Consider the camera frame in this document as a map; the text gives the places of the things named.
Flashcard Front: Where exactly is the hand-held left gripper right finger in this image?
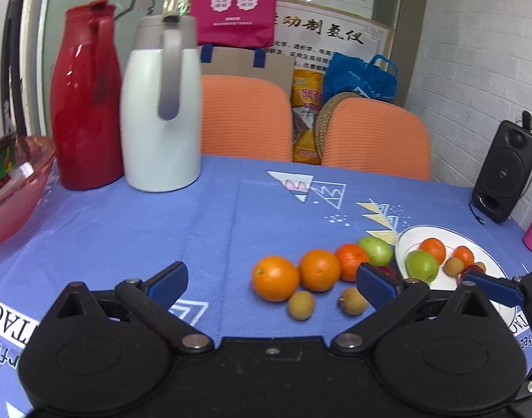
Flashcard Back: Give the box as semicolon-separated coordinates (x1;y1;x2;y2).
331;262;511;355

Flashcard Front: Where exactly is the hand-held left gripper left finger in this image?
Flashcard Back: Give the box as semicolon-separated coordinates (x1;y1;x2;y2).
39;261;215;355

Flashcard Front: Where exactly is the white porcelain plate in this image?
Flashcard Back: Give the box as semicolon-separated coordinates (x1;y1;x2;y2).
394;225;520;336

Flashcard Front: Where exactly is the tangerine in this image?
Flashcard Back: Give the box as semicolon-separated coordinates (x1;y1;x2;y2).
420;237;447;263
451;246;475;268
334;244;370;282

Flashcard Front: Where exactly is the large green apple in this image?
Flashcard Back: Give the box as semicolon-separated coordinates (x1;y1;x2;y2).
405;250;440;284

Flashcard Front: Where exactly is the smooth orange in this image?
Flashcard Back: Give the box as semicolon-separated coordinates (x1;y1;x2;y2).
252;256;301;303
299;249;342;292

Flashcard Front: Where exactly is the brown kiwi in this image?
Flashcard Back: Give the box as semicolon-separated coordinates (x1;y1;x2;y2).
288;291;316;320

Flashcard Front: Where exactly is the small green apple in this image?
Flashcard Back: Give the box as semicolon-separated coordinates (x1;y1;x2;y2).
357;236;394;266

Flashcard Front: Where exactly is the blue printed tablecloth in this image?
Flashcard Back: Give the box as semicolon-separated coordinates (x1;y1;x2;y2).
0;154;532;418

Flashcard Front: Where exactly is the black speaker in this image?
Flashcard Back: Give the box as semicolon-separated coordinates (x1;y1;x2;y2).
472;119;532;224

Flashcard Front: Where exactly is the white thermos jug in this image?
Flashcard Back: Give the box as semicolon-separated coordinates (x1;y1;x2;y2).
120;14;202;193

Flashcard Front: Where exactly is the orange chair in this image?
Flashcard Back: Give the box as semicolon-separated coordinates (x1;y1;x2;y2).
200;75;294;162
320;98;432;181

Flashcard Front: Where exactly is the tan woven straw item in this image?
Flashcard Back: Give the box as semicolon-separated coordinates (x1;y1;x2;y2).
315;93;351;166

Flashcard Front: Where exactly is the pink glass bowl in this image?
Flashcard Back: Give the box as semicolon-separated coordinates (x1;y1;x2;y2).
0;136;56;249

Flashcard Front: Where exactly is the white plastic wrapper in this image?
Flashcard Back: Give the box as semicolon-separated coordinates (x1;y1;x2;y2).
5;162;35;192

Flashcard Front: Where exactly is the red thermos jug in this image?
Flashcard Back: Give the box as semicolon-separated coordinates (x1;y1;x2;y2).
50;0;125;191

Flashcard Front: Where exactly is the yellow snack bag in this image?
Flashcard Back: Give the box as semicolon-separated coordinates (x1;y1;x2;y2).
291;69;325;165

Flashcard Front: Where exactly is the blue shopping bag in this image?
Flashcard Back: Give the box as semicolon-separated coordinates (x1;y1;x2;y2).
322;52;398;106

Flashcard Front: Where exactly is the brown paper bag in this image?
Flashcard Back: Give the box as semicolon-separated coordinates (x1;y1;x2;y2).
199;44;296;92

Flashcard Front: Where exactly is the magenta tote bag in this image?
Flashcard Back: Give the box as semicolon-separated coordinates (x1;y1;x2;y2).
192;0;279;48

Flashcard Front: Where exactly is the black speaker cable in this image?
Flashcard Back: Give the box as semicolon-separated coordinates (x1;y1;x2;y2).
469;199;487;226

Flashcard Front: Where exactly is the white wall poster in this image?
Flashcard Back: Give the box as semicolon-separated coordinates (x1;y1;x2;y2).
272;0;396;105

